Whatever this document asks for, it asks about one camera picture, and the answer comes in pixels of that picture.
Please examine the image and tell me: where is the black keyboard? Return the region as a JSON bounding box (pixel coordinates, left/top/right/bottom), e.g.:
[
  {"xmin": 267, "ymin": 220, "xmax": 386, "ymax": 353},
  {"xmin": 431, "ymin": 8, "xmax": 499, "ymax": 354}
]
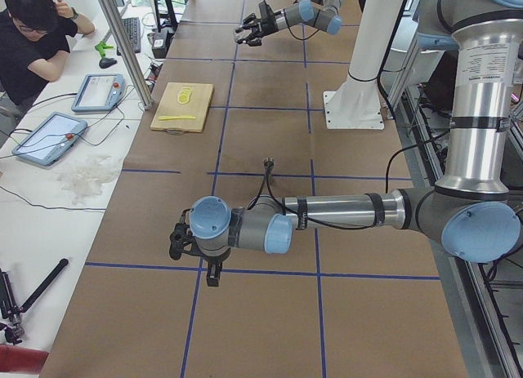
[{"xmin": 121, "ymin": 17, "xmax": 141, "ymax": 53}]

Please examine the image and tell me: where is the black handheld tool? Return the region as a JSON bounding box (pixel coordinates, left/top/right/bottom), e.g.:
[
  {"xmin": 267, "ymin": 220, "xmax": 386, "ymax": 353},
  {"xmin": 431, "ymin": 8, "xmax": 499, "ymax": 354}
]
[{"xmin": 1, "ymin": 258, "xmax": 69, "ymax": 345}]

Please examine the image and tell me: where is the black box on desk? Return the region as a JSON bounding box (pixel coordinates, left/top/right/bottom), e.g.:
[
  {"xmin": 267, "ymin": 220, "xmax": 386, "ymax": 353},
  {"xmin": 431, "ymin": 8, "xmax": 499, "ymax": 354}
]
[{"xmin": 151, "ymin": 27, "xmax": 175, "ymax": 59}]

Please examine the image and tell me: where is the near teach pendant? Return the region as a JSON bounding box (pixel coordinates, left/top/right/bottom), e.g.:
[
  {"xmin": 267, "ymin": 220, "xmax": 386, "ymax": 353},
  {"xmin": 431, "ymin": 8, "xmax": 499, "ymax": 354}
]
[{"xmin": 11, "ymin": 112, "xmax": 88, "ymax": 167}]

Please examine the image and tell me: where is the seated person in black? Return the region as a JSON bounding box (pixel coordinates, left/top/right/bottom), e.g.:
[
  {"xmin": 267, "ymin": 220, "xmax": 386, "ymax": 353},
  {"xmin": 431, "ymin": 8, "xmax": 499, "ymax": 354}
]
[{"xmin": 1, "ymin": 0, "xmax": 95, "ymax": 106}]

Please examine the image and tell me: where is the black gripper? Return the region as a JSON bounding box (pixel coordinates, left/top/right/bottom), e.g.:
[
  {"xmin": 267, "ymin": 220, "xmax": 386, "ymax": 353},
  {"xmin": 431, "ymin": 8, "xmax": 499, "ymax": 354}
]
[
  {"xmin": 235, "ymin": 5, "xmax": 278, "ymax": 47},
  {"xmin": 203, "ymin": 249, "xmax": 231, "ymax": 287}
]

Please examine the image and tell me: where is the wooden cutting board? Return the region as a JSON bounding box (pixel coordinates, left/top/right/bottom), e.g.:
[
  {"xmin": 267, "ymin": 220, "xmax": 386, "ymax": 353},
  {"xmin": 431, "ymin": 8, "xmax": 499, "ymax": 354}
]
[{"xmin": 150, "ymin": 82, "xmax": 214, "ymax": 133}]

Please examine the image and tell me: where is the lemon slice three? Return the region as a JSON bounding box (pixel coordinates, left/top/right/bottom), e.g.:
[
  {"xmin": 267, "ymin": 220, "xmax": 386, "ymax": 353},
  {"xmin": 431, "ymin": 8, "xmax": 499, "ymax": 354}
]
[{"xmin": 177, "ymin": 92, "xmax": 190, "ymax": 104}]

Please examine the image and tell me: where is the green plastic tool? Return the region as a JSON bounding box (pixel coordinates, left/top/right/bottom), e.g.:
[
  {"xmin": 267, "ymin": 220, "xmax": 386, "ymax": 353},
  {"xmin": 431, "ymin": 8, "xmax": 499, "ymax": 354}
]
[{"xmin": 95, "ymin": 41, "xmax": 114, "ymax": 58}]

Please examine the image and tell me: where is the far teach pendant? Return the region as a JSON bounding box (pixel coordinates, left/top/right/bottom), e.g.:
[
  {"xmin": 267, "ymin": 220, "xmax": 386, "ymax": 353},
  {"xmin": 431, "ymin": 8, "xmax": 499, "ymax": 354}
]
[{"xmin": 71, "ymin": 73, "xmax": 125, "ymax": 113}]

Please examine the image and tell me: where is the red cylinder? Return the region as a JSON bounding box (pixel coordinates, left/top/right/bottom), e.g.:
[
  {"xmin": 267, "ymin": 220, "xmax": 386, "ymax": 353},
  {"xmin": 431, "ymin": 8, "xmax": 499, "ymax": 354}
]
[{"xmin": 0, "ymin": 345, "xmax": 49, "ymax": 375}]

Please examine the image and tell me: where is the teach pendant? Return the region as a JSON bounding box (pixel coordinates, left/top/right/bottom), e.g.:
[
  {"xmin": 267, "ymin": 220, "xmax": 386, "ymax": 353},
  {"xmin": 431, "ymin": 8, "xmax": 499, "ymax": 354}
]
[
  {"xmin": 71, "ymin": 73, "xmax": 125, "ymax": 113},
  {"xmin": 11, "ymin": 112, "xmax": 88, "ymax": 167}
]

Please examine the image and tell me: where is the aluminium frame post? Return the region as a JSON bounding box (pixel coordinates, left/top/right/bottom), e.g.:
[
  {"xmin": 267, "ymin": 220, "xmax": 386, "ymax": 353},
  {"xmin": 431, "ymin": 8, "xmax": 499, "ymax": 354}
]
[{"xmin": 98, "ymin": 0, "xmax": 153, "ymax": 110}]

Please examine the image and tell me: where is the crumpled white plastic wrap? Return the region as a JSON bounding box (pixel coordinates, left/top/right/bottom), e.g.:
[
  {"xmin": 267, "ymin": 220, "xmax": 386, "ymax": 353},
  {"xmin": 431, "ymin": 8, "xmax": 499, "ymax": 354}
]
[{"xmin": 56, "ymin": 155, "xmax": 122, "ymax": 204}]

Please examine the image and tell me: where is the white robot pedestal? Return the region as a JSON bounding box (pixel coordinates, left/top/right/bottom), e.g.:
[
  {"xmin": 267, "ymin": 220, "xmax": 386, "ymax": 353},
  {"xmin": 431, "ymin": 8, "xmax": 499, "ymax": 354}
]
[{"xmin": 324, "ymin": 0, "xmax": 406, "ymax": 130}]

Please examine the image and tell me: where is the clear glass measuring cup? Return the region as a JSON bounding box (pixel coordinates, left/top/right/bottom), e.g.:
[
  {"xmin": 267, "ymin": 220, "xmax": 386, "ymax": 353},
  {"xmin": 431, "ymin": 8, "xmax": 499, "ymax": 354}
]
[{"xmin": 234, "ymin": 28, "xmax": 248, "ymax": 45}]

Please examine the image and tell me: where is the yellow plastic knife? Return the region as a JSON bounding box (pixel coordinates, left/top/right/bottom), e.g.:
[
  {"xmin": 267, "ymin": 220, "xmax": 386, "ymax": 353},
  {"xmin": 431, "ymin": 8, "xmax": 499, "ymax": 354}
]
[{"xmin": 158, "ymin": 114, "xmax": 197, "ymax": 121}]

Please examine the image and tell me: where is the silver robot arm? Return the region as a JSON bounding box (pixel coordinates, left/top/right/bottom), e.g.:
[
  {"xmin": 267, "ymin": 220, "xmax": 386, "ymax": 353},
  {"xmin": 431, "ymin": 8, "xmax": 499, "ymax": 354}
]
[
  {"xmin": 234, "ymin": 0, "xmax": 342, "ymax": 47},
  {"xmin": 170, "ymin": 0, "xmax": 522, "ymax": 287}
]

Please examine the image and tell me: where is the steel jigger shaker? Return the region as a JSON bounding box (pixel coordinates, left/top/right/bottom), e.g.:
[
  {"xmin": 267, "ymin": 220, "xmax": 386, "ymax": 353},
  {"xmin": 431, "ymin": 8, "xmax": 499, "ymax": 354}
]
[{"xmin": 263, "ymin": 158, "xmax": 275, "ymax": 184}]

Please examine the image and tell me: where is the black computer mouse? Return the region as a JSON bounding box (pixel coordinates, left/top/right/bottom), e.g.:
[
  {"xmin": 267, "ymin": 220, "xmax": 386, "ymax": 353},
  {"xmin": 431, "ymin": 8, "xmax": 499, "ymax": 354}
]
[{"xmin": 98, "ymin": 57, "xmax": 118, "ymax": 69}]

